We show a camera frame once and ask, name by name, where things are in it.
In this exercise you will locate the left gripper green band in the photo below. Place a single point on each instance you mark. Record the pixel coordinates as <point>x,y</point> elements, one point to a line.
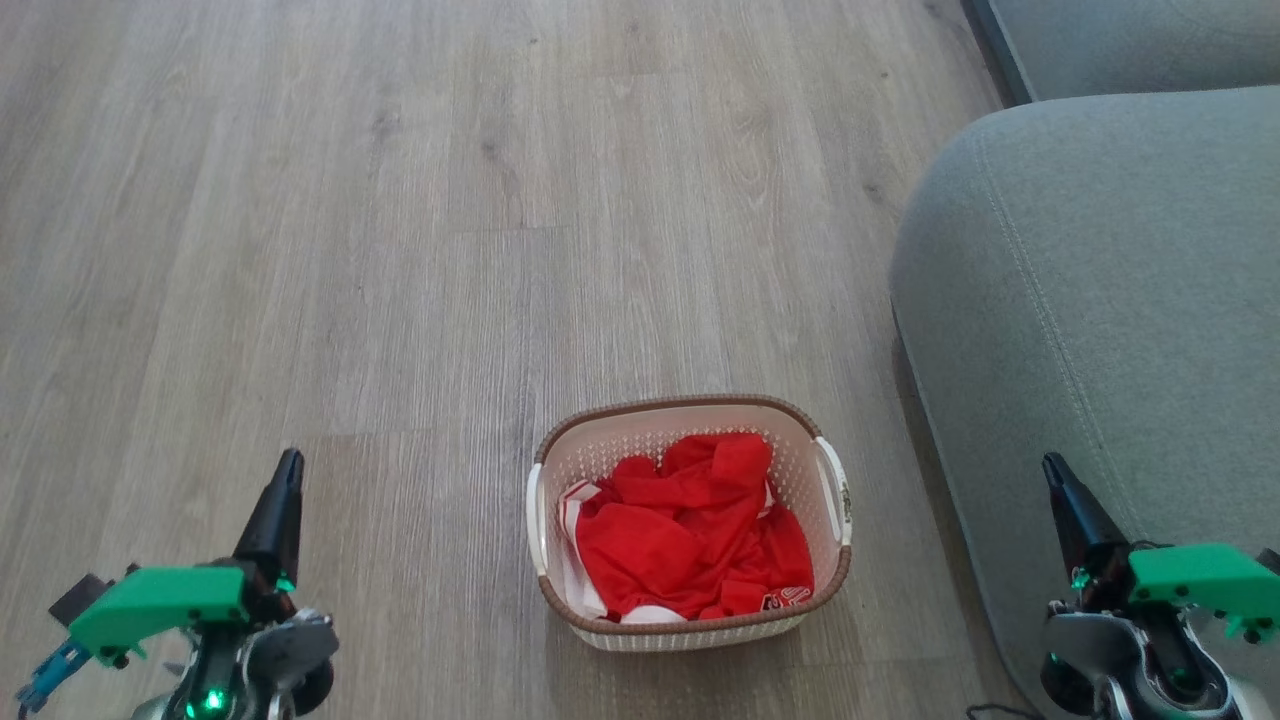
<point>160,600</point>

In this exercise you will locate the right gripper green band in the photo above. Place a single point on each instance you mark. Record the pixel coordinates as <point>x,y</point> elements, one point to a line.
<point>1200,580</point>

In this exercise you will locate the white plastic basket brown rim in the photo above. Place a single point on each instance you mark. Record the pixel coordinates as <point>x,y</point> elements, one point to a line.
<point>690,635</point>

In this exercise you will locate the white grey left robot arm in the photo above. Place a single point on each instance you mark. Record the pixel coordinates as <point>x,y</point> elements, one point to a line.
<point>270,660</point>

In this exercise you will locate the red and white jersey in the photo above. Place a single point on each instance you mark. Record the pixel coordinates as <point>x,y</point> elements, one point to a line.
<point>690,535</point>

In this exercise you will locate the grey fabric sofa seat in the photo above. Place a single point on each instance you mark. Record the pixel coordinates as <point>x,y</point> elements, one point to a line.
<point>1140,40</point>

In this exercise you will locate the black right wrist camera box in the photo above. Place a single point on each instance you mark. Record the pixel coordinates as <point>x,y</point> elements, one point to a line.
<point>1270,560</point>

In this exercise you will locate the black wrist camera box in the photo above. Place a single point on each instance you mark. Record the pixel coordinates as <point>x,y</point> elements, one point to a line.
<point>1270,560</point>
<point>78,598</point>

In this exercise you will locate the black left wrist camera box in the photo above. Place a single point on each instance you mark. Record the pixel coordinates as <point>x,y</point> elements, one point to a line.
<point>78,598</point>

